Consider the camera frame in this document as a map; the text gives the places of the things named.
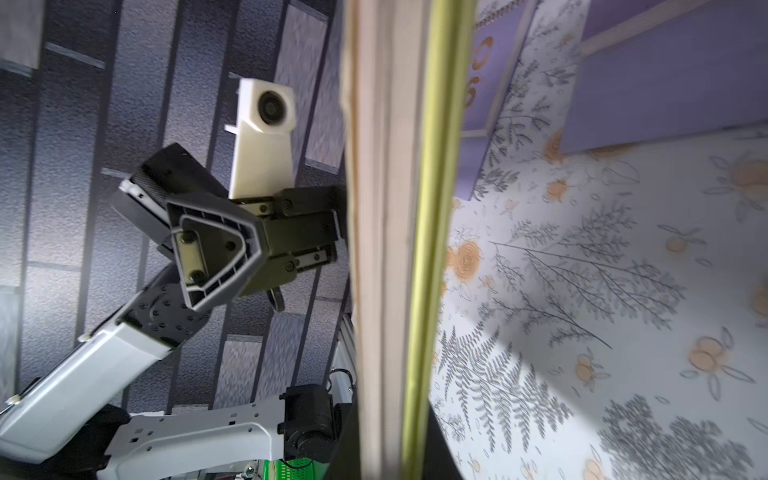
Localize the green 2026 desk calendar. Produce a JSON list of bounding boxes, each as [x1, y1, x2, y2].
[[340, 1, 475, 479]]

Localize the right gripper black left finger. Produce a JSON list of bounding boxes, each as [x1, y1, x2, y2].
[[323, 403, 360, 480]]

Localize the purple 2026 calendar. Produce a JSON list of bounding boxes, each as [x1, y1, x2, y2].
[[454, 0, 537, 200], [560, 1, 767, 153]]

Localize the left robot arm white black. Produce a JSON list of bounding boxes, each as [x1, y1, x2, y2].
[[1, 144, 353, 479]]

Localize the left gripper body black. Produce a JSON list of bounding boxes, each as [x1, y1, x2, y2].
[[111, 143, 346, 312]]

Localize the floral patterned table mat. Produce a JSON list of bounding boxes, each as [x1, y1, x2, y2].
[[430, 1, 767, 479]]

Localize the middle purple 2026 calendar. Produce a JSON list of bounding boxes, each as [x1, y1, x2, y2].
[[454, 0, 537, 200]]

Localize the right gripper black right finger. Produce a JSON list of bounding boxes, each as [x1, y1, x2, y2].
[[427, 407, 463, 480]]

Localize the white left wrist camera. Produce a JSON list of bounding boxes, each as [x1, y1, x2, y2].
[[227, 78, 297, 200]]

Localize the right purple 2026 calendar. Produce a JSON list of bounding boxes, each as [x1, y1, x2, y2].
[[560, 1, 767, 153]]

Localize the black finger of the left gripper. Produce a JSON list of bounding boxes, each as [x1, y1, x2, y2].
[[166, 192, 267, 312]]

